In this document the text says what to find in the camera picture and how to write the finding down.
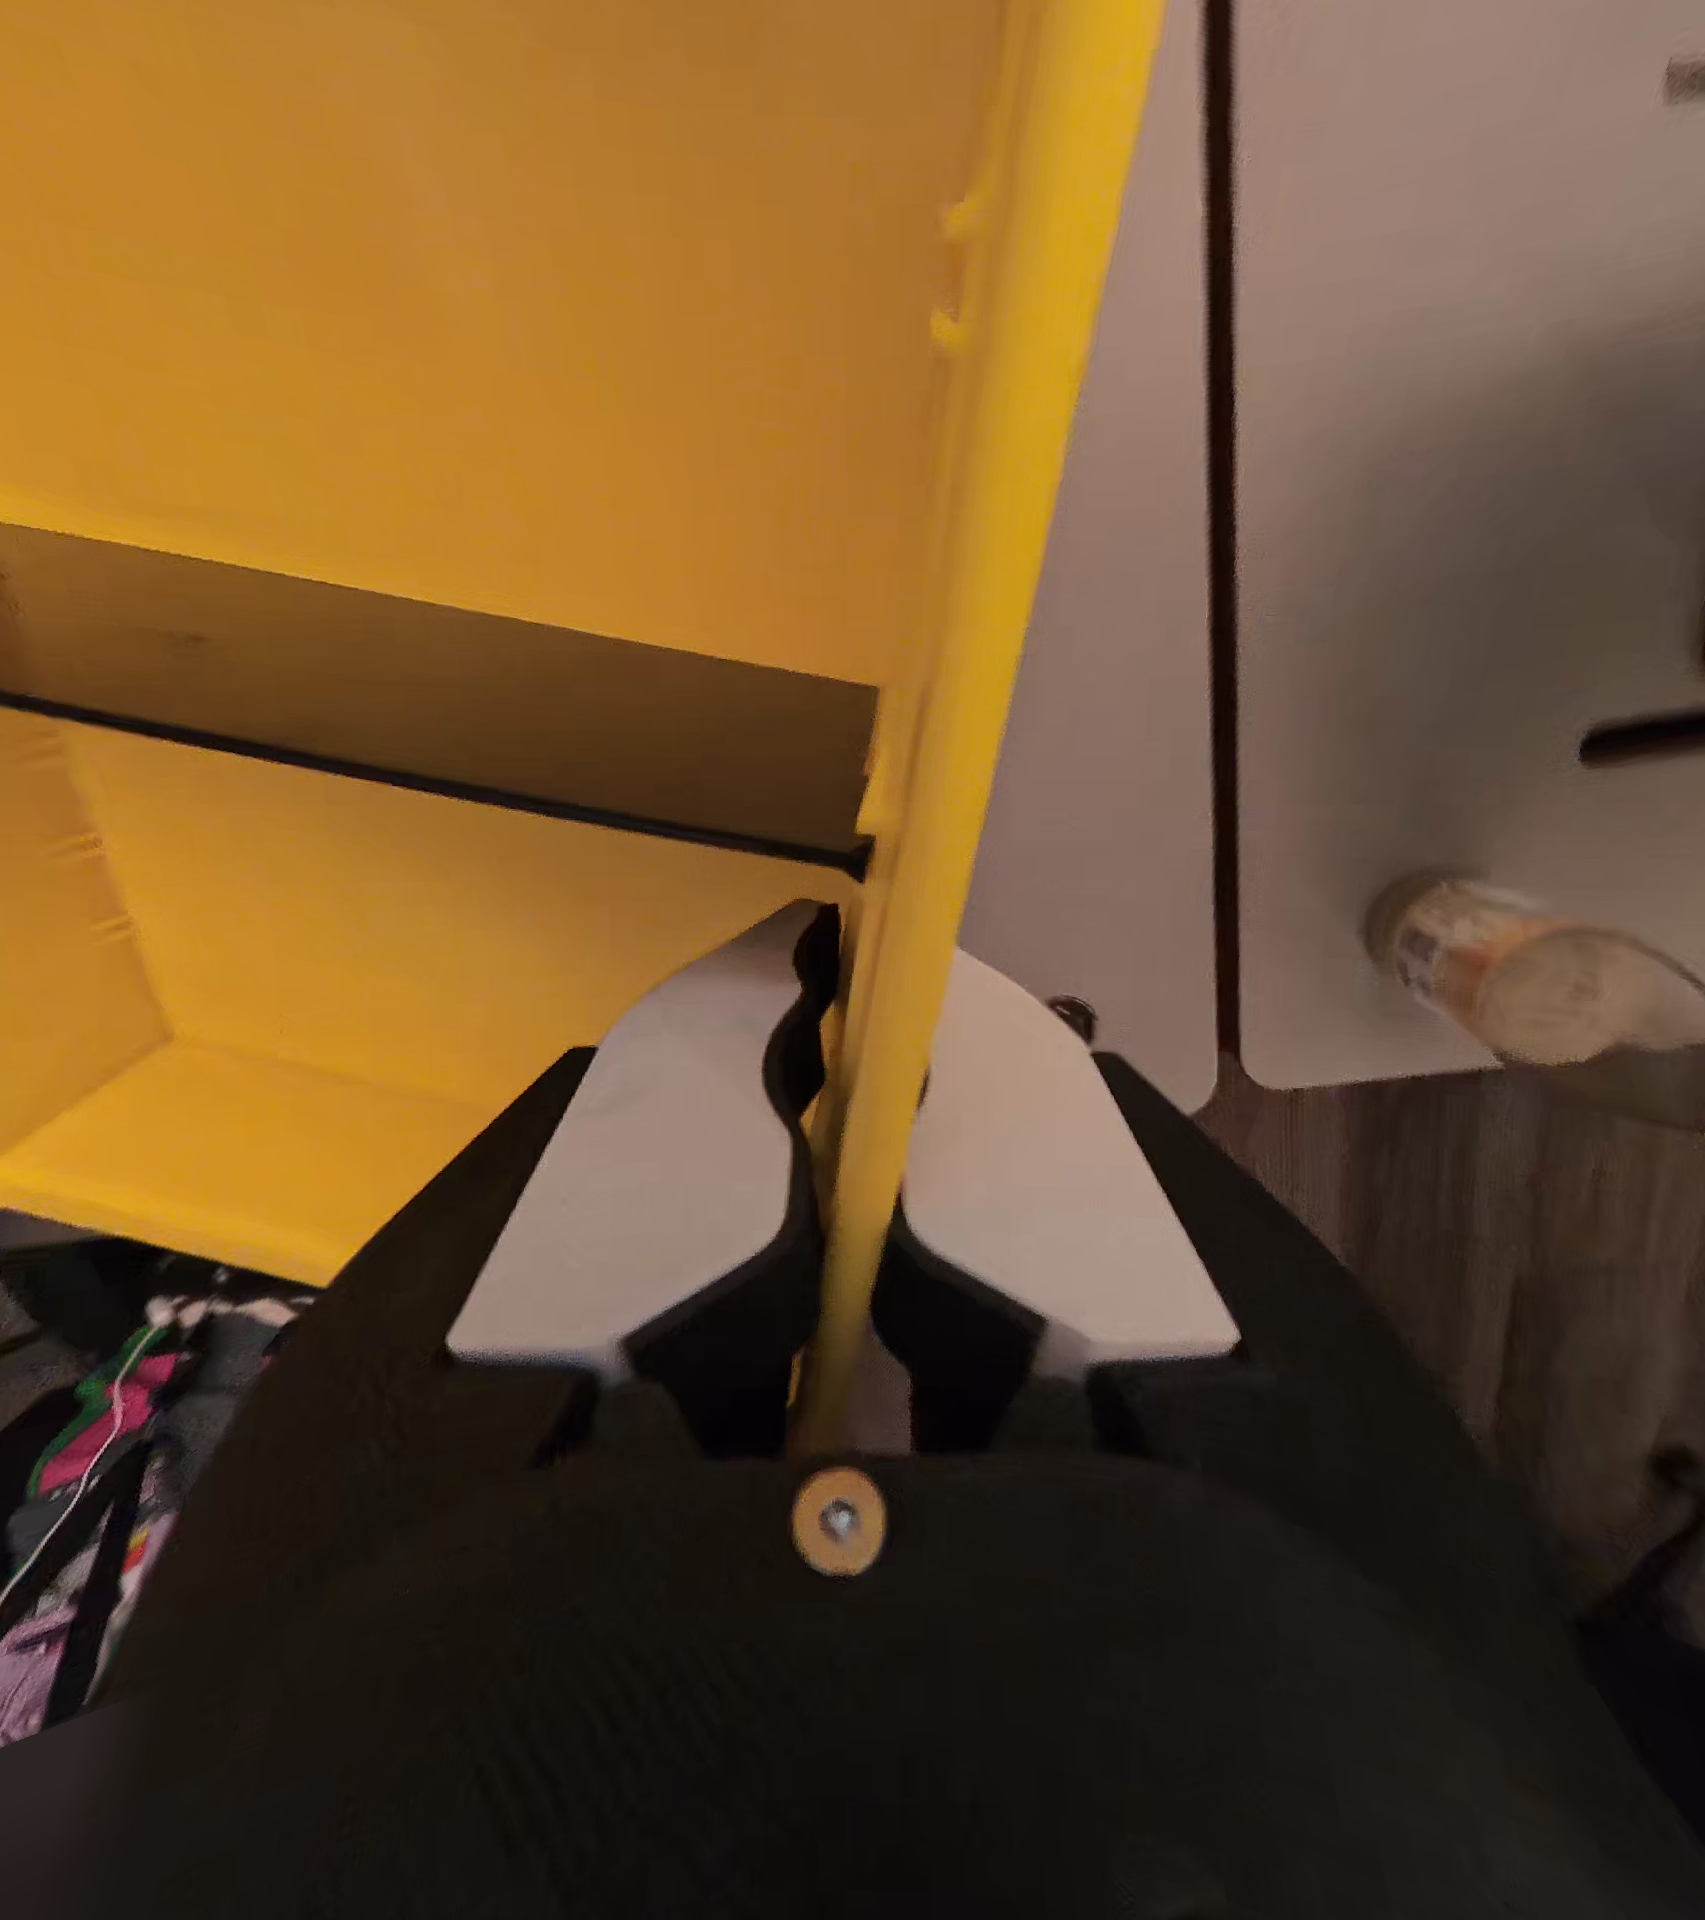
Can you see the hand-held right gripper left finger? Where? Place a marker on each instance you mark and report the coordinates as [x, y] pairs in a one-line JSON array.
[[614, 1170]]

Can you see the yellow plastic bin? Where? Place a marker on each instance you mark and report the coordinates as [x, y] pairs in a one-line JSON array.
[[493, 300]]

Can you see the clear bottle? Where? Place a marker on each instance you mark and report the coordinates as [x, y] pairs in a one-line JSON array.
[[1511, 975]]

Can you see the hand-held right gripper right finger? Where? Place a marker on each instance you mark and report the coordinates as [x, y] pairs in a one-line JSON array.
[[1063, 1185]]

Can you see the colourful patterned cloth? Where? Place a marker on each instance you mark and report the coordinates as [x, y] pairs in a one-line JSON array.
[[43, 1500]]

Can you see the black bin divider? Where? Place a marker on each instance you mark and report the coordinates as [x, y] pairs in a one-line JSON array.
[[343, 675]]

